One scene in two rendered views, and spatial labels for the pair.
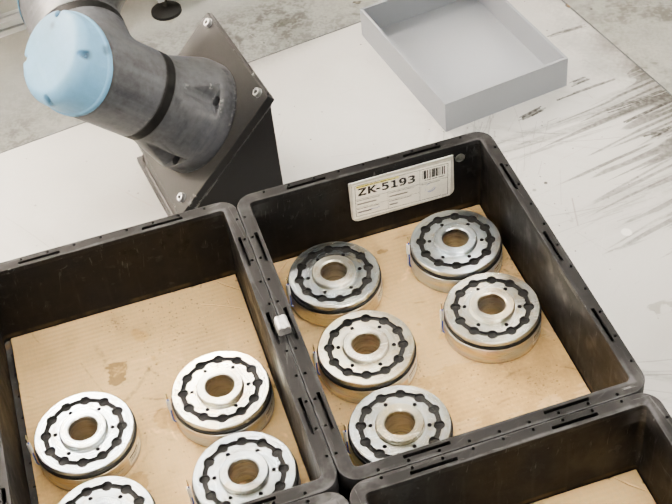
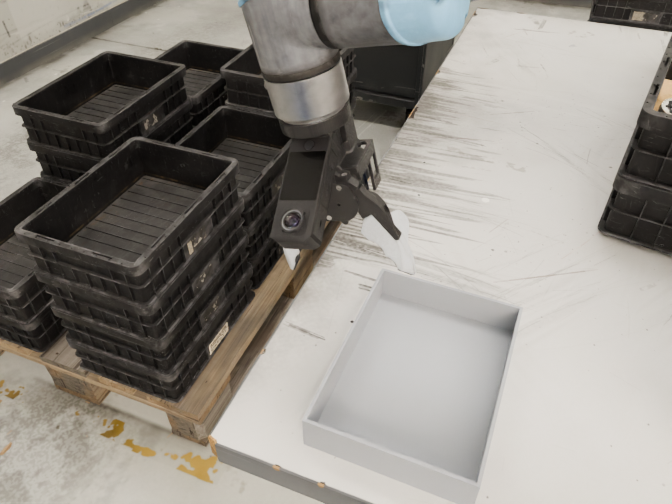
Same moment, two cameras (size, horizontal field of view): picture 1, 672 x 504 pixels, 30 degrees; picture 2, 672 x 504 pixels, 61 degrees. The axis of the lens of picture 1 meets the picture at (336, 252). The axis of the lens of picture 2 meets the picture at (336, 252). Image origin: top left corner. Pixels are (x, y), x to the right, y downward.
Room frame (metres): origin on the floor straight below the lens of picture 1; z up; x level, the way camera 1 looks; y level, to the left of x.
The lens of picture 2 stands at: (1.91, 0.00, 1.32)
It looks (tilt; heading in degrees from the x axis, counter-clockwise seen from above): 42 degrees down; 223
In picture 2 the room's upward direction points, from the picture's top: straight up
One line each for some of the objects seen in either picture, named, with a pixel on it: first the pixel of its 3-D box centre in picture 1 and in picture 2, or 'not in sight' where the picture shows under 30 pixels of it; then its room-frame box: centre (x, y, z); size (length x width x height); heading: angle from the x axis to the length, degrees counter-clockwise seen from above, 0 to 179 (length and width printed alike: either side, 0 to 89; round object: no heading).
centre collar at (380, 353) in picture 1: (365, 344); not in sight; (0.84, -0.02, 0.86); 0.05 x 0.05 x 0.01
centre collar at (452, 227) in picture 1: (455, 239); not in sight; (0.98, -0.13, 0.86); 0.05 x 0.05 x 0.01
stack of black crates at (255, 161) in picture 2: not in sight; (238, 195); (1.09, -1.15, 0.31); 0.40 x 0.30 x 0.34; 21
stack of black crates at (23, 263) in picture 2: not in sight; (40, 260); (1.61, -1.38, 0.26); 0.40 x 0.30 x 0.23; 21
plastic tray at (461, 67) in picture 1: (460, 46); (420, 371); (1.51, -0.22, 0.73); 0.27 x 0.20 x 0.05; 20
